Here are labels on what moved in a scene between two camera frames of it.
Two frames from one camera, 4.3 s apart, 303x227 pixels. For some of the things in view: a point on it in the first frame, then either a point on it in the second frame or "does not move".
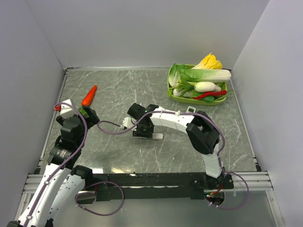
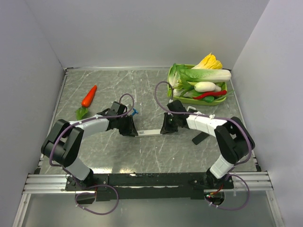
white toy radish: [206, 86] does not move
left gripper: [92, 119] → [130, 130]
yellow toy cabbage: [209, 62] does not move
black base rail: [155, 186] does not move
